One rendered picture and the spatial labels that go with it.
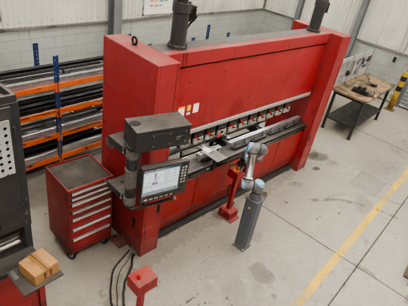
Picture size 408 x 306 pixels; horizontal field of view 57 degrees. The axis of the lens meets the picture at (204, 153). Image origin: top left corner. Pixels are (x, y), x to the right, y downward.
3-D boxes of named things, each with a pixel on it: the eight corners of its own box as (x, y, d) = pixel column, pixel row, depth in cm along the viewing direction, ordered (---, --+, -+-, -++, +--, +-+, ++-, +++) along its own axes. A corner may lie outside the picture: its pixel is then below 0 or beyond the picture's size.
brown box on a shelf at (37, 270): (24, 297, 262) (23, 286, 256) (6, 274, 275) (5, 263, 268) (64, 274, 283) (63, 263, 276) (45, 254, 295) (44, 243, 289)
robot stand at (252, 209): (251, 245, 478) (266, 198, 437) (243, 252, 465) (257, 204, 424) (240, 237, 487) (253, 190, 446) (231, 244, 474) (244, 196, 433)
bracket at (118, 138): (123, 155, 313) (124, 148, 309) (107, 141, 327) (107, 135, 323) (161, 142, 339) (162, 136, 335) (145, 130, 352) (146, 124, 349)
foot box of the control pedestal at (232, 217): (230, 223, 505) (232, 217, 499) (217, 213, 519) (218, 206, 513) (240, 218, 518) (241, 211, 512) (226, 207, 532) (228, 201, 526)
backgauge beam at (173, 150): (145, 165, 435) (146, 158, 430) (138, 159, 443) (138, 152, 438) (265, 121, 584) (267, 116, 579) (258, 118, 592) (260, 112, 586)
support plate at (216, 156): (217, 163, 444) (217, 161, 444) (201, 152, 459) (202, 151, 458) (227, 158, 456) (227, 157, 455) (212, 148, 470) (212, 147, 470)
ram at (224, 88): (156, 145, 390) (164, 71, 348) (151, 141, 395) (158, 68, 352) (309, 95, 584) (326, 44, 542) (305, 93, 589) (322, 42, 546)
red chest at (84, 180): (71, 264, 410) (68, 192, 357) (50, 236, 438) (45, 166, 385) (111, 244, 442) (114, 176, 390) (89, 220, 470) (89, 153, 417)
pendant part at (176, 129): (129, 217, 328) (135, 133, 283) (118, 200, 345) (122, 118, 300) (180, 203, 355) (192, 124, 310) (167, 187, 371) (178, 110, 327)
